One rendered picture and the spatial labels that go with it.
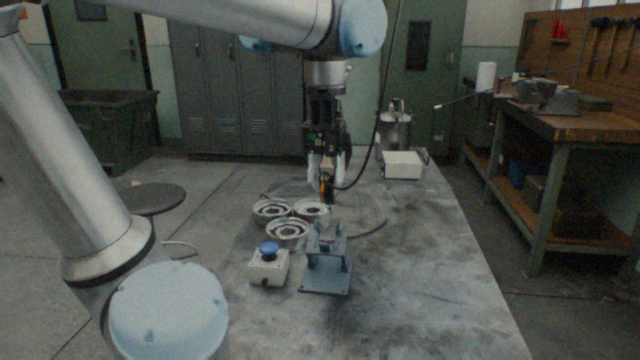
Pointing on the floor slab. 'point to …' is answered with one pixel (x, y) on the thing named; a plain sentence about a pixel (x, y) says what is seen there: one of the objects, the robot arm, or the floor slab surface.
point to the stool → (164, 195)
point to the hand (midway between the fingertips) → (327, 186)
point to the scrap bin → (113, 124)
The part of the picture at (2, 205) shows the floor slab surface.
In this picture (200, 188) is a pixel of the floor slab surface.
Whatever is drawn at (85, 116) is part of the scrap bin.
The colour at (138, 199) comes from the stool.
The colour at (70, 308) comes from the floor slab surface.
